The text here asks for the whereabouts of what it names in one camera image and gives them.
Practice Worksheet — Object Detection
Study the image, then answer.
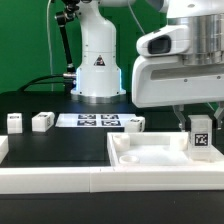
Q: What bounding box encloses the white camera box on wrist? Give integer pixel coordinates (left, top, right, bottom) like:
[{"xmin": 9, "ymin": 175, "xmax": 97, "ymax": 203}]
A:
[{"xmin": 136, "ymin": 25, "xmax": 191, "ymax": 57}]

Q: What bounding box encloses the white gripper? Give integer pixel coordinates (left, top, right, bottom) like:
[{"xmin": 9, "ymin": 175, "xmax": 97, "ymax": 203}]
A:
[{"xmin": 132, "ymin": 56, "xmax": 224, "ymax": 131}]

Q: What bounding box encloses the grey thin cable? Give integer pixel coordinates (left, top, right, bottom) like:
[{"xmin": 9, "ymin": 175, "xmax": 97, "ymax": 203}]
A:
[{"xmin": 46, "ymin": 0, "xmax": 56, "ymax": 92}]

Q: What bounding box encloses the white square table top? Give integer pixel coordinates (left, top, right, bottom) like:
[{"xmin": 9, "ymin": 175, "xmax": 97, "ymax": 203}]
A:
[{"xmin": 107, "ymin": 132, "xmax": 224, "ymax": 166}]

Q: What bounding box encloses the white fiducial marker sheet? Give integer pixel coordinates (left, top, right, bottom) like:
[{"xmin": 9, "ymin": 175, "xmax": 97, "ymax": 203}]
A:
[{"xmin": 56, "ymin": 113, "xmax": 136, "ymax": 127}]

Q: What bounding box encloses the white U-shaped workspace fence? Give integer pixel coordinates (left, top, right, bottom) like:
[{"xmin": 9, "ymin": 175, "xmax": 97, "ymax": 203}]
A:
[{"xmin": 0, "ymin": 134, "xmax": 224, "ymax": 195}]

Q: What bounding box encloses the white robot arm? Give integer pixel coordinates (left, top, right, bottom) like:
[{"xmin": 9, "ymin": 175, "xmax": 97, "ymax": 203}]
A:
[{"xmin": 64, "ymin": 0, "xmax": 224, "ymax": 126}]

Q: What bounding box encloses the black cable bundle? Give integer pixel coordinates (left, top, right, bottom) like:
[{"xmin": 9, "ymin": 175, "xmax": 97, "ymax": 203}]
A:
[{"xmin": 18, "ymin": 73, "xmax": 77, "ymax": 93}]

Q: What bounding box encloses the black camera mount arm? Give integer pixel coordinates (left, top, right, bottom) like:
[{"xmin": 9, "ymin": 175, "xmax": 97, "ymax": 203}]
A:
[{"xmin": 55, "ymin": 0, "xmax": 80, "ymax": 92}]

